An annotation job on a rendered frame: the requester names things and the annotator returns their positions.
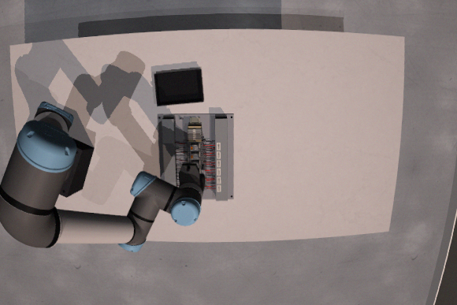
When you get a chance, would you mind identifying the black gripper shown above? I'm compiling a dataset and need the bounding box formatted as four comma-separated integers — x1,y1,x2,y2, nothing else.
179,163,205,197

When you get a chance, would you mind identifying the grey relay panel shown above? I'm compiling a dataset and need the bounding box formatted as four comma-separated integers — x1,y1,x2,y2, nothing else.
158,113,233,201

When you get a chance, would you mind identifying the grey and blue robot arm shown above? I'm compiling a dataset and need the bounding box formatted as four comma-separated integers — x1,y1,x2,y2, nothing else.
0,102,202,252

